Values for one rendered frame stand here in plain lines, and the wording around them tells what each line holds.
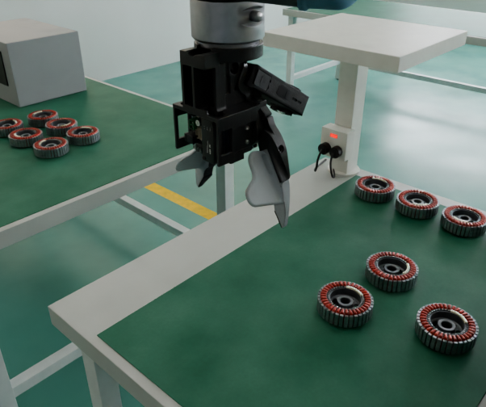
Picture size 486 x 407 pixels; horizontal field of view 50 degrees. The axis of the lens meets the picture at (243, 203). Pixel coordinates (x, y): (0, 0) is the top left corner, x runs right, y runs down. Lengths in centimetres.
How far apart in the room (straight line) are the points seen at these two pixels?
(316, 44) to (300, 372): 72
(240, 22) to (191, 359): 66
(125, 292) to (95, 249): 153
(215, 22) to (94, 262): 215
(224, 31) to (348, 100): 107
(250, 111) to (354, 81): 101
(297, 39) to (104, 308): 74
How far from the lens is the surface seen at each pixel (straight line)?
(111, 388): 131
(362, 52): 120
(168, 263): 124
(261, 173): 57
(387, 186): 154
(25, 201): 160
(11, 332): 233
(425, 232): 142
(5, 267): 271
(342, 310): 106
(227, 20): 52
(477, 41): 378
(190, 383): 97
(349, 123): 159
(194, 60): 53
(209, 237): 133
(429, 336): 106
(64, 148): 184
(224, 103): 55
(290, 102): 62
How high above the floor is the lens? 147
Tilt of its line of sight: 30 degrees down
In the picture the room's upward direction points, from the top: straight up
